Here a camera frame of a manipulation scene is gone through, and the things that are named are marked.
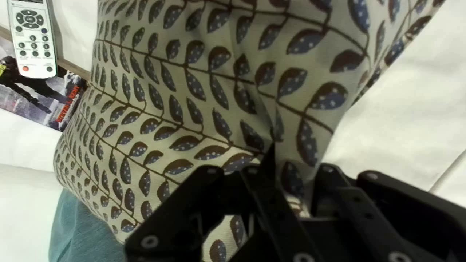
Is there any magazine on sofa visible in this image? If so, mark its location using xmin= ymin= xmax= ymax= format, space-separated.
xmin=0 ymin=39 xmax=86 ymax=132

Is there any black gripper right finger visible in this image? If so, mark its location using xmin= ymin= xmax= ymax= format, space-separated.
xmin=310 ymin=164 xmax=351 ymax=218

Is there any cream fabric sofa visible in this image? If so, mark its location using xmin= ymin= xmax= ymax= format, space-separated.
xmin=2 ymin=0 xmax=465 ymax=262

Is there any brown leaf pattern pillow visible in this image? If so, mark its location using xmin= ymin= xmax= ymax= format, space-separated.
xmin=54 ymin=0 xmax=446 ymax=247

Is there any blue pillow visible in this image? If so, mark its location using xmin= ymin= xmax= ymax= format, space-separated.
xmin=48 ymin=190 xmax=127 ymax=262

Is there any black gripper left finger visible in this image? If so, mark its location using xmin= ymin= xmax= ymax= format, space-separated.
xmin=242 ymin=146 xmax=276 ymax=193

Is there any white remote control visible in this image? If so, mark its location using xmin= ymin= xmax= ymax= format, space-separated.
xmin=8 ymin=0 xmax=57 ymax=79

